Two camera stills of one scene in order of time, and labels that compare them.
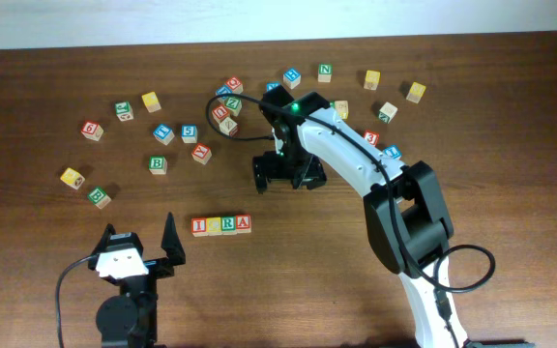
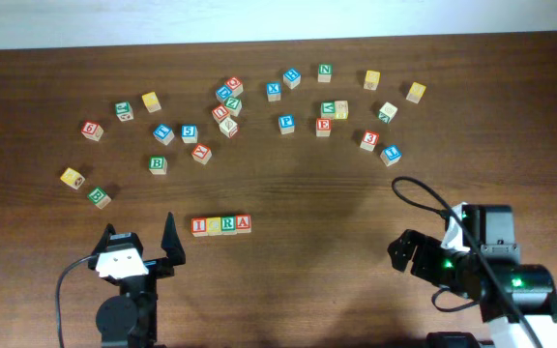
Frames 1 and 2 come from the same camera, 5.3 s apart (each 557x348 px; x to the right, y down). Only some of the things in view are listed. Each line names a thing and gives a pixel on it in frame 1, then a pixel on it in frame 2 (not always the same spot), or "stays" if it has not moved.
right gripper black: (311, 175) → (421, 260)
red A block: (243, 223) stays
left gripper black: (162, 268) stays
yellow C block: (214, 226) stays
